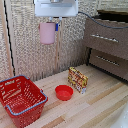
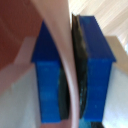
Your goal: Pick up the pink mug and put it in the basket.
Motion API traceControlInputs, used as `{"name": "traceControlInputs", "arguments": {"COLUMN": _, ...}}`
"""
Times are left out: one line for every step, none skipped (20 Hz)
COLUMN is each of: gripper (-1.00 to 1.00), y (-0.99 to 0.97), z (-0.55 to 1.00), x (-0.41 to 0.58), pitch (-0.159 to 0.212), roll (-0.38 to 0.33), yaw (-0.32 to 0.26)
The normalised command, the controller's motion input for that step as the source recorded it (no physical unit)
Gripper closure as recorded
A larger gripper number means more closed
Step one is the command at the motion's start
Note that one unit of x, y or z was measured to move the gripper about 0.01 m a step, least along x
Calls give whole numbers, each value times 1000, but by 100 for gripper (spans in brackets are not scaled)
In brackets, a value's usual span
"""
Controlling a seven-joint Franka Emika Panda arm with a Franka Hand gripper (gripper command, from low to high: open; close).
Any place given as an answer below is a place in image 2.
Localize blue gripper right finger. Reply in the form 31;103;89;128
71;14;118;123

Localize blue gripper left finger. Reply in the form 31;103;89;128
30;20;71;125

